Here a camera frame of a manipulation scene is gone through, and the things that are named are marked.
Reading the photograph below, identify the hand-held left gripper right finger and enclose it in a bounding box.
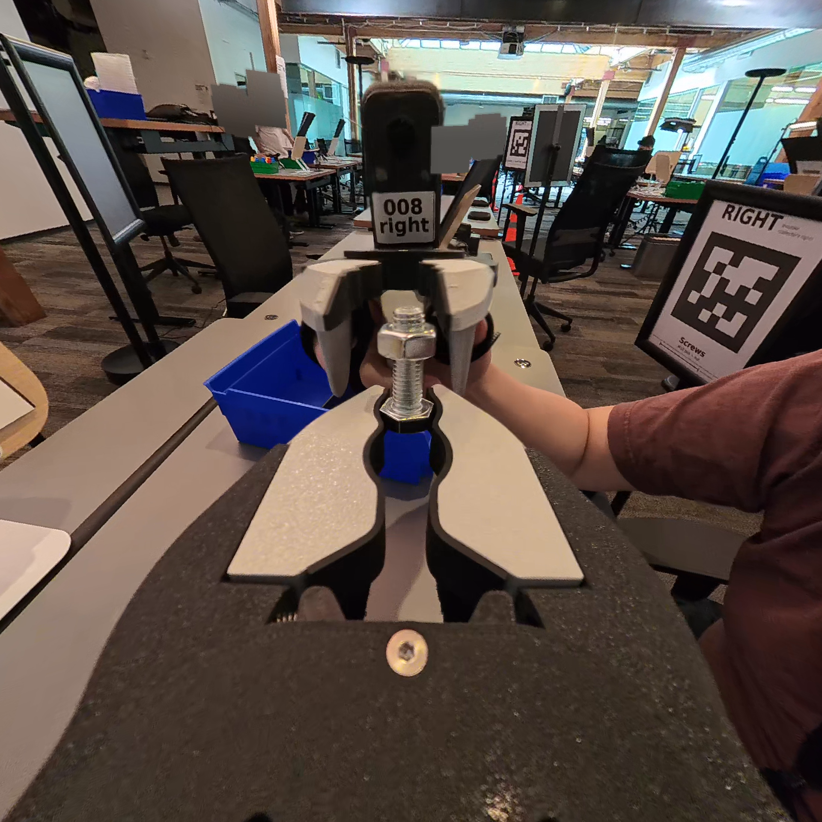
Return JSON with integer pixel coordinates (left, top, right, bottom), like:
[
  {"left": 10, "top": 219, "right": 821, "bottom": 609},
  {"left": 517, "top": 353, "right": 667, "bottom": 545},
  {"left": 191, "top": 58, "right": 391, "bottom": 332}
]
[{"left": 427, "top": 384, "right": 585, "bottom": 588}]

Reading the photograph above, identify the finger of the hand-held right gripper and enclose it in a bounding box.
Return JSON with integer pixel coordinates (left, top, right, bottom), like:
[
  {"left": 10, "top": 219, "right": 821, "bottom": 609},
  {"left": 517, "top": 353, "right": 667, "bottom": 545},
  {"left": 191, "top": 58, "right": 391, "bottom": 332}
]
[
  {"left": 420, "top": 256, "right": 500, "bottom": 394},
  {"left": 299, "top": 260, "right": 386, "bottom": 399}
]

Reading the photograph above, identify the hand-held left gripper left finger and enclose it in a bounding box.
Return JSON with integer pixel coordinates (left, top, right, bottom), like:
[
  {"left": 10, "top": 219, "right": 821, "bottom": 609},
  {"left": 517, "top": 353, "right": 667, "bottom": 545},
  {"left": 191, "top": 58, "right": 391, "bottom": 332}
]
[{"left": 226, "top": 385, "right": 391, "bottom": 587}]

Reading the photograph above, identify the steel hex nut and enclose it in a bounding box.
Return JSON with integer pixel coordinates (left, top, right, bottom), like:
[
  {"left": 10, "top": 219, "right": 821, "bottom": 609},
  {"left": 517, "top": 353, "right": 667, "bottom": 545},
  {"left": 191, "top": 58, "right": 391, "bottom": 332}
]
[{"left": 376, "top": 323, "right": 438, "bottom": 362}]

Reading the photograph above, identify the blue plastic bin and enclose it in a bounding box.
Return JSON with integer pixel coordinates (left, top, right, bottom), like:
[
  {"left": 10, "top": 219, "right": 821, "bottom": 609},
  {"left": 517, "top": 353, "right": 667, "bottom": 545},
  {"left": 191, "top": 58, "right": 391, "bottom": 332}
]
[{"left": 204, "top": 320, "right": 432, "bottom": 485}]

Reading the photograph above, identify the steel hex bolt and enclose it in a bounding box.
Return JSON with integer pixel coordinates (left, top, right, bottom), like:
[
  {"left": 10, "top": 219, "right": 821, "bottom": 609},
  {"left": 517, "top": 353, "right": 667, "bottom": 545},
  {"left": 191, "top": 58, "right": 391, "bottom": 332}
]
[{"left": 379, "top": 307, "right": 439, "bottom": 425}]

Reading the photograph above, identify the person's right hand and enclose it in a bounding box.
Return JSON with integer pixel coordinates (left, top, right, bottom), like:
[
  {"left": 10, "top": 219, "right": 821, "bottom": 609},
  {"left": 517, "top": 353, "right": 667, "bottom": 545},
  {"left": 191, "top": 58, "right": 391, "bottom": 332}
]
[{"left": 352, "top": 347, "right": 492, "bottom": 413}]

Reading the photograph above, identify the black framed marker sign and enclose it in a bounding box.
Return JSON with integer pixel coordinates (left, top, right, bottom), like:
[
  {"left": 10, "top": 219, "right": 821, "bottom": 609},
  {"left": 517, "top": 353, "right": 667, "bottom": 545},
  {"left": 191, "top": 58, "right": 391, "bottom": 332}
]
[
  {"left": 503, "top": 116, "right": 535, "bottom": 172},
  {"left": 634, "top": 180, "right": 822, "bottom": 390}
]

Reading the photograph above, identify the black office chair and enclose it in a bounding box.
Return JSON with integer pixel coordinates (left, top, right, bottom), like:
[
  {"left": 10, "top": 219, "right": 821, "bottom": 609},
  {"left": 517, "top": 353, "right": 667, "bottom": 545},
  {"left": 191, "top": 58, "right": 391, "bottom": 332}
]
[
  {"left": 501, "top": 144, "right": 651, "bottom": 353},
  {"left": 137, "top": 204, "right": 217, "bottom": 295},
  {"left": 161, "top": 154, "right": 295, "bottom": 320}
]

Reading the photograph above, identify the grey sign panel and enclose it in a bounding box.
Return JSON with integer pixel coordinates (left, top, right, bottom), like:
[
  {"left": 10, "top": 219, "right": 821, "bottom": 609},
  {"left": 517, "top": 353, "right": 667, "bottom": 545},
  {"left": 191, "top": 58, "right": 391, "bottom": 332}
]
[{"left": 523, "top": 103, "right": 588, "bottom": 188}]

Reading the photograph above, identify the grey waste bin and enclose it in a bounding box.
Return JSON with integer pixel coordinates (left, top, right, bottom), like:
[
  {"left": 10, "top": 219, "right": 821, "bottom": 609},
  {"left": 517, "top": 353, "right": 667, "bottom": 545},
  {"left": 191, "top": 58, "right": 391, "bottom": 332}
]
[{"left": 632, "top": 234, "right": 682, "bottom": 278}]

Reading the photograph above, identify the person's maroon shirt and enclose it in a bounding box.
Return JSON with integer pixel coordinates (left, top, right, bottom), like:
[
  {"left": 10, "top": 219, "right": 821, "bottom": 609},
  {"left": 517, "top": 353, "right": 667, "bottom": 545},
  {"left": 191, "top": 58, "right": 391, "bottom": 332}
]
[{"left": 607, "top": 350, "right": 822, "bottom": 822}]

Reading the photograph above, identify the black bag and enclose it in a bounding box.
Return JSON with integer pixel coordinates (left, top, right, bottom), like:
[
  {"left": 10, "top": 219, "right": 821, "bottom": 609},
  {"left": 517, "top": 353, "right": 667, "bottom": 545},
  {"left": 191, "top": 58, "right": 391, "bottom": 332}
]
[{"left": 146, "top": 103, "right": 218, "bottom": 127}]

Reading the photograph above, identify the wooden high table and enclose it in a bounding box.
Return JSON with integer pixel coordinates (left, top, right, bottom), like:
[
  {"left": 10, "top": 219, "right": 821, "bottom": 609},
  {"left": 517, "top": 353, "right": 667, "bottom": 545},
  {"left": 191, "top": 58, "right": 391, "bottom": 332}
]
[{"left": 0, "top": 109, "right": 226, "bottom": 155}]

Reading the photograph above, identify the blue storage crate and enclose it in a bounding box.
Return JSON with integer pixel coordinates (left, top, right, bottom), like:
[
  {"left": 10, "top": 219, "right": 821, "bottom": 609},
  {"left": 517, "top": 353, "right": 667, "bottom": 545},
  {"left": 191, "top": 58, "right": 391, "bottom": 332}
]
[{"left": 86, "top": 89, "right": 147, "bottom": 122}]

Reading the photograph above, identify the white board stand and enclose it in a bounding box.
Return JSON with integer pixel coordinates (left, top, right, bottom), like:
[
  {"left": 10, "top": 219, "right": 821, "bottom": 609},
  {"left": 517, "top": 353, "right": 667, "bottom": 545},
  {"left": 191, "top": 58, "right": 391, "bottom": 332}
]
[{"left": 0, "top": 519, "right": 71, "bottom": 620}]

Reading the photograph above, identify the white foam box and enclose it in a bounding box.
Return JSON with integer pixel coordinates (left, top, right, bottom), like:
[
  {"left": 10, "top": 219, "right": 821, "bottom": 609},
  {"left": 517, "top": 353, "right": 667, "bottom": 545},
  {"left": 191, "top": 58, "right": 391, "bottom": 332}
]
[{"left": 90, "top": 51, "right": 139, "bottom": 94}]

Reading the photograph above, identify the black floor sign stand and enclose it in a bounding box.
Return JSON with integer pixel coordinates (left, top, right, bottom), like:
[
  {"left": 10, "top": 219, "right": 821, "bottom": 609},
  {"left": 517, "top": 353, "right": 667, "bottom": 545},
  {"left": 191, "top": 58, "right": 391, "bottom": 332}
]
[{"left": 0, "top": 32, "right": 182, "bottom": 381}]

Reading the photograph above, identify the paper instruction sheet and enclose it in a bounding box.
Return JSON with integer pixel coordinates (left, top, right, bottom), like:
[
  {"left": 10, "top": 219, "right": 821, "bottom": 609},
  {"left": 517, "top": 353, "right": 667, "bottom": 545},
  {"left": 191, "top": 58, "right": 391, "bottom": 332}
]
[{"left": 0, "top": 379, "right": 36, "bottom": 431}]

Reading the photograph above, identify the black floor lamp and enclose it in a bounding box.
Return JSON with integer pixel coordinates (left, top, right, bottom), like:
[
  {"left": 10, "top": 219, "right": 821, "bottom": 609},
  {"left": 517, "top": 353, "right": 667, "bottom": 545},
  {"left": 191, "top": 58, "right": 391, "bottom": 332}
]
[{"left": 709, "top": 67, "right": 788, "bottom": 182}]

